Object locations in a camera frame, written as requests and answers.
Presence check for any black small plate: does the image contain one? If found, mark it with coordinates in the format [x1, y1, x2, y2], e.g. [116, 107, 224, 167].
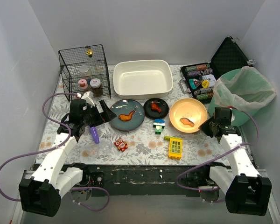
[143, 98, 169, 119]

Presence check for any fried chicken wing toy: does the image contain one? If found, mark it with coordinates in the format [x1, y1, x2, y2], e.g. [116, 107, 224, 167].
[118, 110, 135, 122]

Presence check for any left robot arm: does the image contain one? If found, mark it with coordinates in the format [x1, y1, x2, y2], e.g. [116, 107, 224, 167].
[19, 98, 116, 217]

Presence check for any black poker chip case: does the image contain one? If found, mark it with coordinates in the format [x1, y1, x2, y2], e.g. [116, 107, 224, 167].
[178, 36, 255, 104]

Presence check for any glass bottle gold stopper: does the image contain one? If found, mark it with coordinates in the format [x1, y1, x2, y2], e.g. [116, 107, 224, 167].
[86, 47, 96, 70]

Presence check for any brown spice jar white lid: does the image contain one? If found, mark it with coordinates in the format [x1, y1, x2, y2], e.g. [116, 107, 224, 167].
[90, 78, 103, 97]

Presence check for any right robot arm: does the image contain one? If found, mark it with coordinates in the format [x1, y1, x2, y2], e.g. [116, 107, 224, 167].
[199, 107, 272, 216]

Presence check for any red drumstick toy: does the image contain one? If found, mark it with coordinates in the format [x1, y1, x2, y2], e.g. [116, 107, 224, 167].
[151, 103, 161, 113]

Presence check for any yellow window toy block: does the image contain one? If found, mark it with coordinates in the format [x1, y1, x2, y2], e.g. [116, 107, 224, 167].
[164, 136, 182, 160]

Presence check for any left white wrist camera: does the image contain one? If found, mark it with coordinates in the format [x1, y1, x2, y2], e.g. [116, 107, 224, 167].
[76, 91, 95, 106]

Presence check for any white rectangular basin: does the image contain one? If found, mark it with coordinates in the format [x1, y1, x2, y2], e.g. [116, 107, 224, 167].
[113, 60, 174, 100]

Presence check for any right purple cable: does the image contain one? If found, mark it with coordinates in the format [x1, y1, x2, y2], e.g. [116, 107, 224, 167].
[176, 107, 259, 203]

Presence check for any red owl toy block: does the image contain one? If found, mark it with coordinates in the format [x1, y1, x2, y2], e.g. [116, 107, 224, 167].
[114, 138, 128, 152]

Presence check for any pink lid spice jar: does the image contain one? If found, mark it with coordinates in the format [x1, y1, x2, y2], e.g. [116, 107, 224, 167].
[78, 79, 88, 90]

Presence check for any yellow bear plate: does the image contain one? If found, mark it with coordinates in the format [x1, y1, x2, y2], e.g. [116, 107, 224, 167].
[169, 98, 208, 133]

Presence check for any salmon slice toy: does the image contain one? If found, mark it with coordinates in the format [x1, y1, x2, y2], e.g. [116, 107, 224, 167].
[180, 118, 195, 127]

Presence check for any clear bin liner bag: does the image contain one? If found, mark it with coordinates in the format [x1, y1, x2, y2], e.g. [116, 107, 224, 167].
[213, 66, 277, 112]

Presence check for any green blue toy block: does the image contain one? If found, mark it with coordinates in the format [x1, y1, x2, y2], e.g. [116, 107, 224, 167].
[153, 119, 165, 135]

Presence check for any green trash bin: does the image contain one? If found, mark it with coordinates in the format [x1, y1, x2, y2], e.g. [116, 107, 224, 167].
[207, 69, 276, 126]

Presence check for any blue ceramic plate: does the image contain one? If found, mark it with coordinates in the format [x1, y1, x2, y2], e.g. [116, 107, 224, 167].
[110, 99, 145, 132]

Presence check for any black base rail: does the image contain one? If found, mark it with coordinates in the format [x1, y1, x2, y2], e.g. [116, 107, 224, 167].
[32, 164, 231, 198]

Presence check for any silver lid spice jar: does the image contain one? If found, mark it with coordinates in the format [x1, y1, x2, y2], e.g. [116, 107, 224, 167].
[78, 65, 92, 79]

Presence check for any black wire rack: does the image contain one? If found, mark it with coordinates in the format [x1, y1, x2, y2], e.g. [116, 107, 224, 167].
[58, 44, 111, 97]

